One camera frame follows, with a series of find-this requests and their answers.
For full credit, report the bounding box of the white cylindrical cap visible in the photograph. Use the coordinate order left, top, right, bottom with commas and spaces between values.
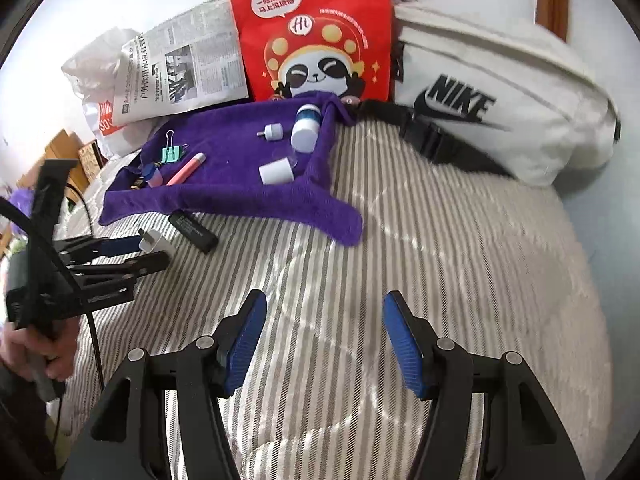
258, 158, 294, 186

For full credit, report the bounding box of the white shopping bag orange logo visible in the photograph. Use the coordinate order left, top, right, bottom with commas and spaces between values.
61, 27, 146, 156

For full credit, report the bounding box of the brown wooden furniture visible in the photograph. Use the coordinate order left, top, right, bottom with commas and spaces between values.
15, 129, 106, 196

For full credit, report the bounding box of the white and blue bottle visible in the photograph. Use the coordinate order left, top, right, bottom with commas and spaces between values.
291, 104, 323, 153

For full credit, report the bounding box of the striped bed sheet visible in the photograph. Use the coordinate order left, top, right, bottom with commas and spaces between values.
50, 110, 621, 480

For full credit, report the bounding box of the newspaper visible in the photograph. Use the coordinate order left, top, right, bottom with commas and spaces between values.
112, 2, 251, 126

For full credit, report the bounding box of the green binder clip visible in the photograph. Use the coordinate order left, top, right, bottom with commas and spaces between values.
159, 130, 190, 165

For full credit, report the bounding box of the pink pen-shaped tool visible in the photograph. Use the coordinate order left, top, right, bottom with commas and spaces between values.
166, 152, 206, 186

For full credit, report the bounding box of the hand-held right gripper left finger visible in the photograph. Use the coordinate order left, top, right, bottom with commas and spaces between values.
60, 289, 268, 480

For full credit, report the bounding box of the purple towel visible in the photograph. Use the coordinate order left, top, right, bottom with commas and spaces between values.
98, 92, 363, 247

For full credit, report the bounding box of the person's left hand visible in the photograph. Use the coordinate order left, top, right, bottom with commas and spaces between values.
0, 317, 78, 383

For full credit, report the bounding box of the wooden frame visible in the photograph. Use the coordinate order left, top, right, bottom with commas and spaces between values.
535, 0, 571, 43

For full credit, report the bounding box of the white charger plug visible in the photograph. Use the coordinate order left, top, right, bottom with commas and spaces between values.
137, 229, 177, 257

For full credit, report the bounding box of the red paper bag with panda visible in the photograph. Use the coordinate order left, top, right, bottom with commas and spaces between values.
226, 0, 393, 103

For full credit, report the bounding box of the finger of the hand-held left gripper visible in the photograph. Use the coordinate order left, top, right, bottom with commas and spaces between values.
67, 252, 172, 283
52, 236, 143, 261

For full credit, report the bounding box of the black rectangular stick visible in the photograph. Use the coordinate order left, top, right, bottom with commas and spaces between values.
169, 211, 218, 253

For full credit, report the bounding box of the person's left forearm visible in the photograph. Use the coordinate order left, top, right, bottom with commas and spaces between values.
0, 360, 66, 478

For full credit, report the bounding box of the white waist bag black logo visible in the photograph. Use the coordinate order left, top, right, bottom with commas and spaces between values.
360, 0, 623, 191

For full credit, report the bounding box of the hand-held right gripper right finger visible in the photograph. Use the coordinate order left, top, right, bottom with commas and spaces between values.
382, 290, 586, 480

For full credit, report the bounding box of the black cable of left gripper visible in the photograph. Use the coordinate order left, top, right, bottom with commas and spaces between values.
50, 185, 106, 466

